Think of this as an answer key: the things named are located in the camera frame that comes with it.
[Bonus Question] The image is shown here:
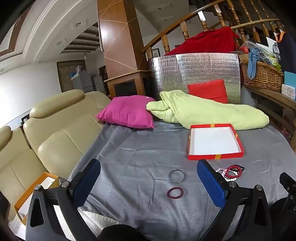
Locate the white refrigerator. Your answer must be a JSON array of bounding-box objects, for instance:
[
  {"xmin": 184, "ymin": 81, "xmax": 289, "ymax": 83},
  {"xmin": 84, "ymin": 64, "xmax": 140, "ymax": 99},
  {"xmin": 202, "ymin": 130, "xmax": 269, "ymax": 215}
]
[{"xmin": 91, "ymin": 75, "xmax": 103, "ymax": 93}]

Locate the grey refrigerator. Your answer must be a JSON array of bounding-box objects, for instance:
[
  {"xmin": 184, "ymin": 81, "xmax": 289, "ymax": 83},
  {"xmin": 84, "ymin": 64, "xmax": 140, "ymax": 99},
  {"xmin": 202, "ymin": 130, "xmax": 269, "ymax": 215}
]
[{"xmin": 71, "ymin": 71, "xmax": 94, "ymax": 93}]

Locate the silver metal bangle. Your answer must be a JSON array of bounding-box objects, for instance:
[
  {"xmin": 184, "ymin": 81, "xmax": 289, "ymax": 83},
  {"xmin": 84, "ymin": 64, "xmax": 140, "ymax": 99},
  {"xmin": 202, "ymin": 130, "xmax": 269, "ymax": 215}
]
[{"xmin": 168, "ymin": 169, "xmax": 186, "ymax": 182}]

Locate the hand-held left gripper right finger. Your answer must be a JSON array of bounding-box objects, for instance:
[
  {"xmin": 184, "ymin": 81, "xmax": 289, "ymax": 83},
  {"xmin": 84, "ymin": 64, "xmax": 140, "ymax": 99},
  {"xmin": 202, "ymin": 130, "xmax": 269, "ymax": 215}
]
[{"xmin": 197, "ymin": 159, "xmax": 274, "ymax": 241}]

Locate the red cardboard box tray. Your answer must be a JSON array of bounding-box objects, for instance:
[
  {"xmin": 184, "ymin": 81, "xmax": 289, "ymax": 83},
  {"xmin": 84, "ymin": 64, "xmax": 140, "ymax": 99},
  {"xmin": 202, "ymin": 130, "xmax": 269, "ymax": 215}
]
[{"xmin": 187, "ymin": 123, "xmax": 245, "ymax": 161}]

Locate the wooden stair railing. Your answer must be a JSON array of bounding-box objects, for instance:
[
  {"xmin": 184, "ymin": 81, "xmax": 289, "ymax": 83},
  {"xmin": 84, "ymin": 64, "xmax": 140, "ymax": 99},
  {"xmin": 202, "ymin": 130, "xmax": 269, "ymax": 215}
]
[{"xmin": 142, "ymin": 0, "xmax": 285, "ymax": 61}]

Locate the wooden cabinet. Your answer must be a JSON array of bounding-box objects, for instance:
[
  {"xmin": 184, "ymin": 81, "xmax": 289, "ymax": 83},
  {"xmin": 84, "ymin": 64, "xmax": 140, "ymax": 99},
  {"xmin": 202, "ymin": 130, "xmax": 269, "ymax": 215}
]
[{"xmin": 104, "ymin": 71, "xmax": 151, "ymax": 98}]

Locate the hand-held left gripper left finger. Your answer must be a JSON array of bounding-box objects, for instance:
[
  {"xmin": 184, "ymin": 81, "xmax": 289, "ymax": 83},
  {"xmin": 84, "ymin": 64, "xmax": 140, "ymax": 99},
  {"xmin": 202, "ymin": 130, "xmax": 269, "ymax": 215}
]
[{"xmin": 25, "ymin": 159, "xmax": 101, "ymax": 241}]

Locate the dark red bangle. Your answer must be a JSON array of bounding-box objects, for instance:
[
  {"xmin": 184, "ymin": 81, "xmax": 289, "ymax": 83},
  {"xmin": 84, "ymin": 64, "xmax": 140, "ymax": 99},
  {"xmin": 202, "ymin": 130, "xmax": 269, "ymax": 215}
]
[{"xmin": 166, "ymin": 187, "xmax": 185, "ymax": 199}]

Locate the white cloth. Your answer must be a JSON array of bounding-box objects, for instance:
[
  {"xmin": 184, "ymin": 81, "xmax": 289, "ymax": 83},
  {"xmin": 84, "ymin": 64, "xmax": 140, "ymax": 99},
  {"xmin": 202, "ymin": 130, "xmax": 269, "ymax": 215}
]
[{"xmin": 80, "ymin": 210, "xmax": 122, "ymax": 232}]

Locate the teal box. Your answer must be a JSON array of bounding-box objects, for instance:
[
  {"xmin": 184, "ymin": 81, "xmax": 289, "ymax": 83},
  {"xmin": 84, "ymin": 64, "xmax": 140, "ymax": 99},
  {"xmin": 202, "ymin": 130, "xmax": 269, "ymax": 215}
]
[{"xmin": 284, "ymin": 71, "xmax": 296, "ymax": 87}]

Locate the red bead bracelet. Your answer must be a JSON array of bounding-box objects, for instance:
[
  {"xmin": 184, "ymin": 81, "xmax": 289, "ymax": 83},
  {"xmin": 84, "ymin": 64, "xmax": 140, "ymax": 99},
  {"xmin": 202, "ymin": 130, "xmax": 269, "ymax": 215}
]
[{"xmin": 225, "ymin": 164, "xmax": 245, "ymax": 181}]

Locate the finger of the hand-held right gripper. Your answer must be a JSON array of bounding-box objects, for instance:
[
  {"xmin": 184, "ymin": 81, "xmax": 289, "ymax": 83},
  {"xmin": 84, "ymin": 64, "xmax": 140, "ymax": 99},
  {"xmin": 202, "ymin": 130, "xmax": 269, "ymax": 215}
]
[{"xmin": 279, "ymin": 172, "xmax": 296, "ymax": 209}]

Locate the grey bed sheet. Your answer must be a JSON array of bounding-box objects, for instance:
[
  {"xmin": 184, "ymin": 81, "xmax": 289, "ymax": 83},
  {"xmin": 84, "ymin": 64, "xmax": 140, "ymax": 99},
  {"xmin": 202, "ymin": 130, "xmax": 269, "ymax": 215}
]
[{"xmin": 67, "ymin": 116, "xmax": 296, "ymax": 241}]

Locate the white patterned box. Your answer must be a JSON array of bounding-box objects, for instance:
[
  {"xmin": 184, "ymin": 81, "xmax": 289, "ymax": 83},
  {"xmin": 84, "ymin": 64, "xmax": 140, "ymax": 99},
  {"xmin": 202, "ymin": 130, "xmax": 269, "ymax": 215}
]
[{"xmin": 281, "ymin": 84, "xmax": 296, "ymax": 100}]

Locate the blue cloth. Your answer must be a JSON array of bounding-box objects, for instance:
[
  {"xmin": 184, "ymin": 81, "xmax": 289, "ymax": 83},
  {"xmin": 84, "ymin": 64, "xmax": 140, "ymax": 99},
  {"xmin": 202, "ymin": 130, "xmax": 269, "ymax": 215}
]
[{"xmin": 248, "ymin": 47, "xmax": 263, "ymax": 78}]

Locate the wooden column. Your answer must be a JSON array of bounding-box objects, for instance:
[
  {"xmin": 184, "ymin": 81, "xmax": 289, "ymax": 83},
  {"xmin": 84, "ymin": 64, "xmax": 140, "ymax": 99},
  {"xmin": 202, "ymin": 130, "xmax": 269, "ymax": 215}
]
[{"xmin": 97, "ymin": 0, "xmax": 151, "ymax": 98}]

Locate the red pillow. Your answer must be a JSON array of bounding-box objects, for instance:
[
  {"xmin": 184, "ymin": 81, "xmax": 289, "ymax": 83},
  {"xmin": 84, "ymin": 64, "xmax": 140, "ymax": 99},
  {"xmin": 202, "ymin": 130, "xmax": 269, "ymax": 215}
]
[{"xmin": 187, "ymin": 79, "xmax": 228, "ymax": 104}]

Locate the light green blanket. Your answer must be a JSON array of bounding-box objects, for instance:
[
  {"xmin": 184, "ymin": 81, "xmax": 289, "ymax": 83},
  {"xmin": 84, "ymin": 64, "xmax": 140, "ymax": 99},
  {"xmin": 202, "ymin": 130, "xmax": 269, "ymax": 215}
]
[{"xmin": 146, "ymin": 91, "xmax": 270, "ymax": 130}]

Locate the silver foil insulation panel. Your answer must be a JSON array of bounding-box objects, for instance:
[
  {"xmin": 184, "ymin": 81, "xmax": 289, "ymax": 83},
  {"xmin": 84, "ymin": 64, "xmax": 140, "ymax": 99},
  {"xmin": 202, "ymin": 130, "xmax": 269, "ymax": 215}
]
[{"xmin": 148, "ymin": 52, "xmax": 241, "ymax": 105}]

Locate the dark navy garment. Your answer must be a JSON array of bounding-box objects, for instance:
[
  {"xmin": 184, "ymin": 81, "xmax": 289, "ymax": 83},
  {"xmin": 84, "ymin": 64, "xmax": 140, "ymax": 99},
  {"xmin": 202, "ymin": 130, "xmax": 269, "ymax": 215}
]
[{"xmin": 276, "ymin": 30, "xmax": 296, "ymax": 75}]

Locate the beige leather sofa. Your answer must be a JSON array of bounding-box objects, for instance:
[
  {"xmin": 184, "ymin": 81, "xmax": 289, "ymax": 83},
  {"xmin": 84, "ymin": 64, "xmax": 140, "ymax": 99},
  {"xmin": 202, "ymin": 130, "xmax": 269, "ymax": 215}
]
[{"xmin": 0, "ymin": 89, "xmax": 111, "ymax": 232}]

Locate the red cloth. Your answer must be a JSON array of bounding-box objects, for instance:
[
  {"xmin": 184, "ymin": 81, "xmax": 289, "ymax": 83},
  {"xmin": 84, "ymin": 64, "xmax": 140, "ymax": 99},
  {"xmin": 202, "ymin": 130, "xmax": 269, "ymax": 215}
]
[{"xmin": 165, "ymin": 26, "xmax": 240, "ymax": 56}]

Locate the wicker basket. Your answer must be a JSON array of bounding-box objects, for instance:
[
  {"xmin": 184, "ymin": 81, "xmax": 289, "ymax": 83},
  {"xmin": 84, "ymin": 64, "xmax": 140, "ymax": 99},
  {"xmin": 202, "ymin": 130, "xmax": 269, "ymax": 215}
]
[{"xmin": 240, "ymin": 61, "xmax": 284, "ymax": 93}]

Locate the orange cardboard box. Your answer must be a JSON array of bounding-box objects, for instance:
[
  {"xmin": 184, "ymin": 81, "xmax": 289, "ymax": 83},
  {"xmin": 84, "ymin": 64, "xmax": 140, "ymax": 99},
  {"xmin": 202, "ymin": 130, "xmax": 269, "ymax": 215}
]
[{"xmin": 14, "ymin": 172, "xmax": 60, "ymax": 225}]

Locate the magenta pillow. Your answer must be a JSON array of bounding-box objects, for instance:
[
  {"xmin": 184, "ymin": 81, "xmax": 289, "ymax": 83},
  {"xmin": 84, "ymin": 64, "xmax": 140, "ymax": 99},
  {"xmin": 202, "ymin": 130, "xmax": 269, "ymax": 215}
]
[{"xmin": 95, "ymin": 95, "xmax": 156, "ymax": 129}]

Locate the wooden shelf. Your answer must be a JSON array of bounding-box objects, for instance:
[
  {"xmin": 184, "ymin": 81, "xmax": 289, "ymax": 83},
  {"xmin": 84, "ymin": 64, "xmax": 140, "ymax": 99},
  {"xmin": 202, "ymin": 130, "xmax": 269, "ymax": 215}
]
[{"xmin": 243, "ymin": 82, "xmax": 296, "ymax": 153}]

